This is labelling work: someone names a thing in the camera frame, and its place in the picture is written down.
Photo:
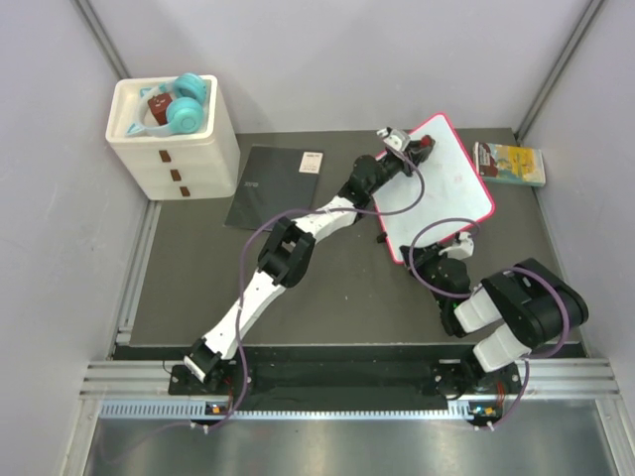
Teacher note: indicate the black notebook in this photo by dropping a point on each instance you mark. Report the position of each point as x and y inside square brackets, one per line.
[274, 180]

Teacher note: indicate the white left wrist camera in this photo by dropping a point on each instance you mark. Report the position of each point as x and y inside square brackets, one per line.
[394, 140]

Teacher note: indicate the pink framed whiteboard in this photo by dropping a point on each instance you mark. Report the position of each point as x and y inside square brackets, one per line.
[452, 189]

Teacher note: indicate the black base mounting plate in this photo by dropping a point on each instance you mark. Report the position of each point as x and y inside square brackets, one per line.
[347, 378]

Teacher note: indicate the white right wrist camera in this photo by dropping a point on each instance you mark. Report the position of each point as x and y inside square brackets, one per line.
[460, 248]

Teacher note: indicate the white drawer unit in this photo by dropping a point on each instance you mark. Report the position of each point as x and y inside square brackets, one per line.
[200, 165]

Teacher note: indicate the yellow green book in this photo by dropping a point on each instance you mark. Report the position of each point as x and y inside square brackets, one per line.
[509, 164]

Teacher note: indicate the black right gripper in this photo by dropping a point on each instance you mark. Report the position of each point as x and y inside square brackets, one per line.
[423, 257]

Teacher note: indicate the teal cat ear headphones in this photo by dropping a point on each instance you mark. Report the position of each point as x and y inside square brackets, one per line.
[184, 113]

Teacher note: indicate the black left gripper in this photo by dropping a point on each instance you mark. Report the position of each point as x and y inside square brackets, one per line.
[416, 149]

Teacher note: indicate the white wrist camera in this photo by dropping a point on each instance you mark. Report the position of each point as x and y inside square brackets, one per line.
[460, 248]
[394, 140]

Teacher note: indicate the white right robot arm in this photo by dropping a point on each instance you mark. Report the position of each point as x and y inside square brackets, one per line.
[531, 304]

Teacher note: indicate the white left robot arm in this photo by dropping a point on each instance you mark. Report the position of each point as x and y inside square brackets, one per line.
[284, 259]

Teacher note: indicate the brown cube toy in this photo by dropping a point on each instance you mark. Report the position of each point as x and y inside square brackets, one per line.
[158, 106]

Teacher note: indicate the grey slotted cable duct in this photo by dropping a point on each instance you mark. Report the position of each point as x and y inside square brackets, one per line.
[206, 410]

